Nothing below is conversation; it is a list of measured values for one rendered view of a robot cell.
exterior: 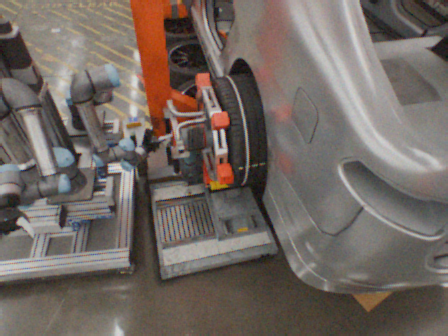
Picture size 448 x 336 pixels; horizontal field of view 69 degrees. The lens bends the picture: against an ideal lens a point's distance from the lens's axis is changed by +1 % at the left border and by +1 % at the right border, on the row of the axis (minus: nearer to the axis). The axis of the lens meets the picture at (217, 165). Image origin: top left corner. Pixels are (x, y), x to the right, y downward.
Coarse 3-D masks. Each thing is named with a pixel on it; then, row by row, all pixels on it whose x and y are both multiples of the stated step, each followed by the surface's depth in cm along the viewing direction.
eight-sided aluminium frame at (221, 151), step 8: (200, 88) 183; (208, 88) 180; (200, 96) 190; (208, 96) 195; (200, 104) 205; (208, 104) 171; (216, 104) 171; (208, 112) 169; (216, 112) 168; (216, 136) 168; (224, 136) 169; (216, 144) 169; (224, 144) 169; (208, 152) 218; (216, 152) 169; (224, 152) 170; (216, 160) 172; (224, 160) 174; (208, 168) 208; (216, 168) 177; (216, 176) 182
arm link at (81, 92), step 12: (84, 72) 150; (72, 84) 150; (84, 84) 150; (72, 96) 152; (84, 96) 152; (84, 108) 155; (84, 120) 158; (96, 120) 161; (96, 132) 162; (96, 144) 165; (96, 156) 168; (108, 156) 170
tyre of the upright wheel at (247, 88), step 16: (224, 80) 177; (240, 80) 177; (224, 96) 169; (240, 96) 168; (256, 96) 169; (240, 112) 165; (256, 112) 166; (240, 128) 164; (256, 128) 166; (240, 144) 166; (256, 144) 168; (240, 160) 169; (256, 160) 172; (240, 176) 178; (256, 176) 184
